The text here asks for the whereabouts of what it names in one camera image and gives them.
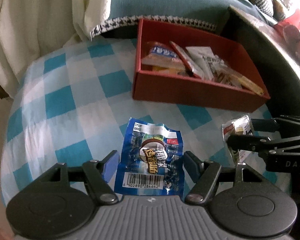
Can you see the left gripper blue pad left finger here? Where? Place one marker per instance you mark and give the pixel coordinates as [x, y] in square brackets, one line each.
[98, 174]

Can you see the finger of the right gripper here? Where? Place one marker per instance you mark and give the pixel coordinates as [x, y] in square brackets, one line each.
[288, 147]
[283, 123]

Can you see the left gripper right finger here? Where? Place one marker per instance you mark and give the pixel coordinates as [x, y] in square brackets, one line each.
[204, 175]

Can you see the white green snack packet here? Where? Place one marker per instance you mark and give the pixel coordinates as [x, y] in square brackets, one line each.
[234, 133]

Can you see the blue sausage snack packet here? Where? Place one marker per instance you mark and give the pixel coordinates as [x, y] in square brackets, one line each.
[151, 161]

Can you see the white grey snack packet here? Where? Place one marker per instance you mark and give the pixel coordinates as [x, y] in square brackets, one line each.
[228, 76]

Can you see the white spicy strip snack packet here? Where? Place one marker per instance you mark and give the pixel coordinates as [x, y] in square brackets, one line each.
[206, 60]

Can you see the red orange snack bag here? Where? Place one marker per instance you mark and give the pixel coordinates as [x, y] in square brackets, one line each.
[161, 55]

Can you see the grey curved coffee table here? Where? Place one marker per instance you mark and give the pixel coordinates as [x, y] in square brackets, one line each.
[268, 51]

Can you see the blue checkered cloth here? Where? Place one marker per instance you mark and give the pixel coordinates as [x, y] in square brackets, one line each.
[74, 104]

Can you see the pink red items on table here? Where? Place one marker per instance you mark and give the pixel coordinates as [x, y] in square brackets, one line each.
[289, 29]

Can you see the red cardboard box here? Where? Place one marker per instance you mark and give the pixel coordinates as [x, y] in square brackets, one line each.
[160, 87]

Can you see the patterned yellow throw pillow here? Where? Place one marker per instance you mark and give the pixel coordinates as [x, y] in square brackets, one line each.
[261, 0]

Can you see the teal sofa seat cushion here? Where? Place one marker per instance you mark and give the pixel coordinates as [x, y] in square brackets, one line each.
[202, 14]

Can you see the white blanket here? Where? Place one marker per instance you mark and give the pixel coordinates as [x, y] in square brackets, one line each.
[30, 29]

